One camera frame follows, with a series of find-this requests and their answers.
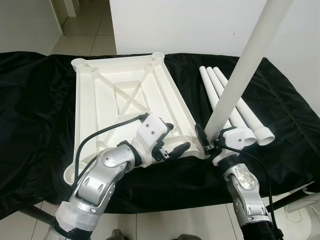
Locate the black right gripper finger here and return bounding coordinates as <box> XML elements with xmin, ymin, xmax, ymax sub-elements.
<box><xmin>195</xmin><ymin>124</ymin><xmax>211</xmax><ymax>149</ymax></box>

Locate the white plastic children table top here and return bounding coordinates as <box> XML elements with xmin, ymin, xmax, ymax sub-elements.
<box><xmin>62</xmin><ymin>51</ymin><xmax>215</xmax><ymax>185</ymax></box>

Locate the black metal table leg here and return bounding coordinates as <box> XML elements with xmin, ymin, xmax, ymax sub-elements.
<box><xmin>265</xmin><ymin>186</ymin><xmax>317</xmax><ymax>213</ymax></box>
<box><xmin>20</xmin><ymin>202</ymin><xmax>56</xmax><ymax>226</ymax></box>

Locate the grey robot left leg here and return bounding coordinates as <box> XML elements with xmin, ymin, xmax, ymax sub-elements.
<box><xmin>107</xmin><ymin>228</ymin><xmax>128</xmax><ymax>240</ymax></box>

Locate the white standing fan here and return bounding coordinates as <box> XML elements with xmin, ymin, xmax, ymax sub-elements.
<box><xmin>272</xmin><ymin>185</ymin><xmax>320</xmax><ymax>240</ymax></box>

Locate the black fabric table cover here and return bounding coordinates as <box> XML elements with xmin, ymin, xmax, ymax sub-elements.
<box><xmin>0</xmin><ymin>50</ymin><xmax>320</xmax><ymax>218</ymax></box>

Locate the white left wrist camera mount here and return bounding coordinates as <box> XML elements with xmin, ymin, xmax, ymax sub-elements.
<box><xmin>134</xmin><ymin>114</ymin><xmax>173</xmax><ymax>166</ymax></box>

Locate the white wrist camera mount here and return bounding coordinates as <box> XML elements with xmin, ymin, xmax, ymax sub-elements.
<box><xmin>211</xmin><ymin>126</ymin><xmax>257</xmax><ymax>167</ymax></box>
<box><xmin>134</xmin><ymin>114</ymin><xmax>173</xmax><ymax>166</ymax></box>

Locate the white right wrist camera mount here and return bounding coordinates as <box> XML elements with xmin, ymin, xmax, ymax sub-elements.
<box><xmin>211</xmin><ymin>126</ymin><xmax>257</xmax><ymax>167</ymax></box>

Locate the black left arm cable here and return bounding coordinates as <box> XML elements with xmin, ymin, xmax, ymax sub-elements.
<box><xmin>70</xmin><ymin>113</ymin><xmax>151</xmax><ymax>201</ymax></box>

